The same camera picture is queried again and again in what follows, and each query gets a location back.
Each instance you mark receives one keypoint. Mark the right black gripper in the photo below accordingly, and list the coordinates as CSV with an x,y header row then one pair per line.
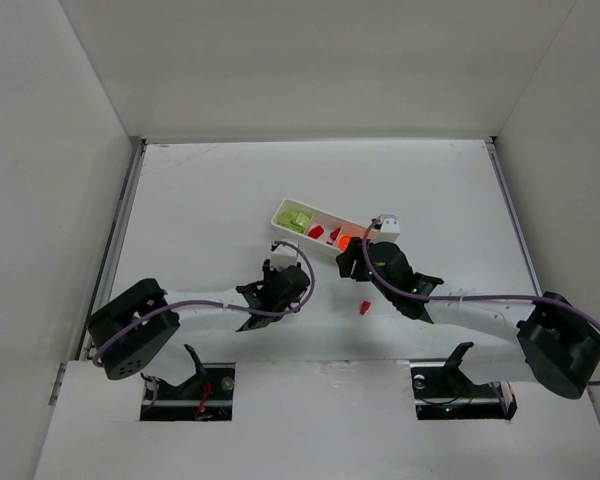
x,y
356,258

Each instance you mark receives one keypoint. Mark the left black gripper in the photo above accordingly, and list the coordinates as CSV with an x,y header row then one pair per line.
x,y
271,278

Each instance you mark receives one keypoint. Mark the orange round lego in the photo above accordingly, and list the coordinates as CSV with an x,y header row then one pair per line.
x,y
344,242

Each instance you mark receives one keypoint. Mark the red lego small piece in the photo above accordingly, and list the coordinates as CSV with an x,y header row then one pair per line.
x,y
336,234
365,307

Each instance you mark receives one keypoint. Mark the red lego arch piece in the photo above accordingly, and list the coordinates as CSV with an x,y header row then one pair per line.
x,y
316,232

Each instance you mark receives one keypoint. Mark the green lego block large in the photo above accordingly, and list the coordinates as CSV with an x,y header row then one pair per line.
x,y
286,219

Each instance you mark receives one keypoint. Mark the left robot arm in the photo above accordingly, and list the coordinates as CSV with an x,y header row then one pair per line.
x,y
143,330

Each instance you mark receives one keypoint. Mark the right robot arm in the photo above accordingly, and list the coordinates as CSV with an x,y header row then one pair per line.
x,y
543,339

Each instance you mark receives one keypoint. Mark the white three-compartment tray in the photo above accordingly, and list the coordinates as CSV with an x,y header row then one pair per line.
x,y
324,245

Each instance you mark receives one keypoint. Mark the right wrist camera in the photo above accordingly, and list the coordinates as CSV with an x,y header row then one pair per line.
x,y
386,229

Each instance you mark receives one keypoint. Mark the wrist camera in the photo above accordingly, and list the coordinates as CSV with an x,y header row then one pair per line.
x,y
386,229
283,254

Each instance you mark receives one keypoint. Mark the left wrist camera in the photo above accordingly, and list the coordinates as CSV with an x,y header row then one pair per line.
x,y
283,254

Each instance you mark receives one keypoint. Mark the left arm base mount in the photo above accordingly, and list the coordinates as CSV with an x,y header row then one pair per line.
x,y
205,396

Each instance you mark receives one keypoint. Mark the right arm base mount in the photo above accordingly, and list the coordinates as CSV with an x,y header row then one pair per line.
x,y
443,393

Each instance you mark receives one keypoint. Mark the right metal rail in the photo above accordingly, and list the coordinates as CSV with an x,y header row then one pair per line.
x,y
491,147

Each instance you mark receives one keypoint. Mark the metal rail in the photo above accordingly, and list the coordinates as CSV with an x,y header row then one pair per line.
x,y
110,260
491,147

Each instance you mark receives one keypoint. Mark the left metal rail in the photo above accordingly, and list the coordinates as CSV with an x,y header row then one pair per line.
x,y
110,260

